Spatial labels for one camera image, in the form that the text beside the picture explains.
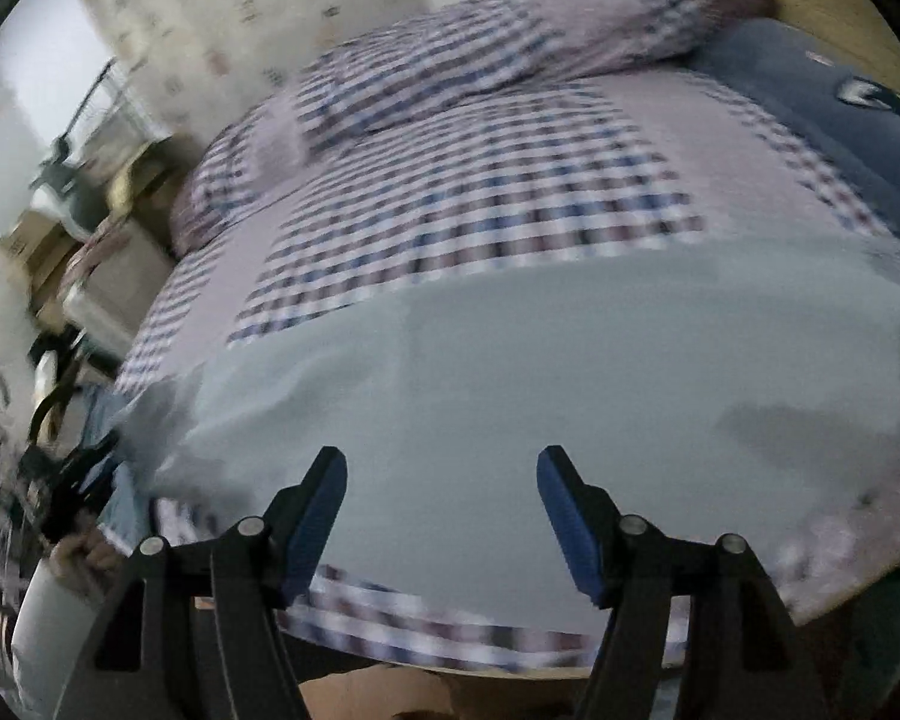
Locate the person's left forearm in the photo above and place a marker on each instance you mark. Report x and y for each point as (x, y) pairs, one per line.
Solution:
(52, 652)

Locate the wooden headboard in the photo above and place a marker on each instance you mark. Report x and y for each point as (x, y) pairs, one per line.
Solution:
(832, 15)

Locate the person's left hand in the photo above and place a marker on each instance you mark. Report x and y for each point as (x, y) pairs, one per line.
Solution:
(94, 559)

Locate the folded checkered quilt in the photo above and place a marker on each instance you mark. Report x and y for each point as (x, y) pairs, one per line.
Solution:
(450, 52)

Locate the checkered bed sheet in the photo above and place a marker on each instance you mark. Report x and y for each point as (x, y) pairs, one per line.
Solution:
(495, 187)

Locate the black metal clothes rack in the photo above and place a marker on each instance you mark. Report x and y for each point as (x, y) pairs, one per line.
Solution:
(82, 165)

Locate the fruit print curtain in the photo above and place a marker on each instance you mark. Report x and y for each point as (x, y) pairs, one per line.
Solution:
(232, 7)

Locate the light grey hooded sweatshirt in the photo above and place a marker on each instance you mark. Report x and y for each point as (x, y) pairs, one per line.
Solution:
(570, 390)

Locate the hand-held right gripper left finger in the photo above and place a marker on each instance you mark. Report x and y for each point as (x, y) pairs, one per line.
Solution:
(315, 517)

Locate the dark blue plush pillow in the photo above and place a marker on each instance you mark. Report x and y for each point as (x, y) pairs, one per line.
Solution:
(832, 135)

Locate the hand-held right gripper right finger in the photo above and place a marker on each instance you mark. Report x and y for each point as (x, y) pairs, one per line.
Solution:
(570, 521)

